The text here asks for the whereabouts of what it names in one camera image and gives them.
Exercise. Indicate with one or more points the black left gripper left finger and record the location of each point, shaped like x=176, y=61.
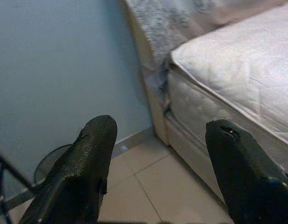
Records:
x=83, y=163

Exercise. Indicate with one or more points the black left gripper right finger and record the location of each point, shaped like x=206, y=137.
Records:
x=242, y=175

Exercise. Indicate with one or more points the black mesh waste bin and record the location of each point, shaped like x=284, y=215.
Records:
x=45, y=168

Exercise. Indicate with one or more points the beige bed base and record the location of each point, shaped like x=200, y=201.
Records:
x=193, y=158

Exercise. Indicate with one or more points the white quilted mattress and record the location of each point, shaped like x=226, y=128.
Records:
x=239, y=58

